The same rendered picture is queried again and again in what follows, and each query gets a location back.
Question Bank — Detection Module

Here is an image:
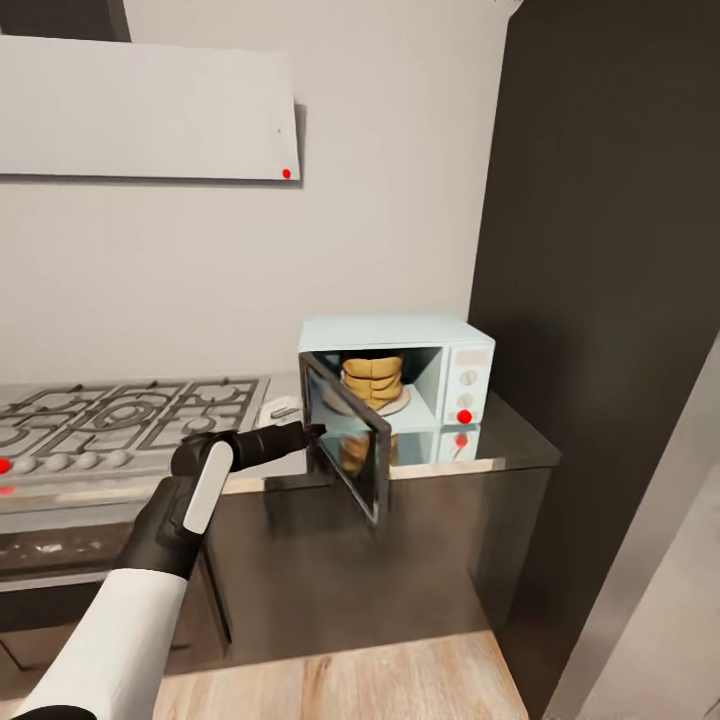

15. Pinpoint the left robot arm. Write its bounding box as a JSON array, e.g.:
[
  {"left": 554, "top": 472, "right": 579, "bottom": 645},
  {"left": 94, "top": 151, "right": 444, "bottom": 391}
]
[{"left": 14, "top": 396, "right": 333, "bottom": 720}]

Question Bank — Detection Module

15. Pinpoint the microwave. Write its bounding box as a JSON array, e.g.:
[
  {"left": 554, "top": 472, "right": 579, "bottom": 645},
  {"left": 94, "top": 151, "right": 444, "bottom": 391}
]
[{"left": 297, "top": 311, "right": 495, "bottom": 542}]

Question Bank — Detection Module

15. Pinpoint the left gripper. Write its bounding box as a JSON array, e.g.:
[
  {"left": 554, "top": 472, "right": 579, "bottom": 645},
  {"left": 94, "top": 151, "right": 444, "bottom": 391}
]
[{"left": 252, "top": 421, "right": 333, "bottom": 465}]

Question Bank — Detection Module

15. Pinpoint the popcorn bag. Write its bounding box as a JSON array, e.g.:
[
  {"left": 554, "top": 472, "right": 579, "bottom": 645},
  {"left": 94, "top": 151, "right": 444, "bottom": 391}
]
[{"left": 339, "top": 348, "right": 405, "bottom": 409}]

